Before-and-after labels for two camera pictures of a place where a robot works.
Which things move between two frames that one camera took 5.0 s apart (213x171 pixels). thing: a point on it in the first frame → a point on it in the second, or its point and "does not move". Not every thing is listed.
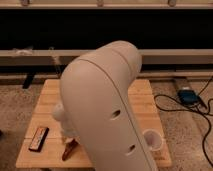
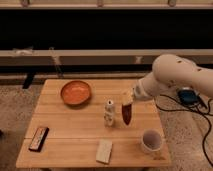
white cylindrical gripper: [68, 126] → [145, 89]
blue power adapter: [188, 97] does not move
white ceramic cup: [153, 139] does not move
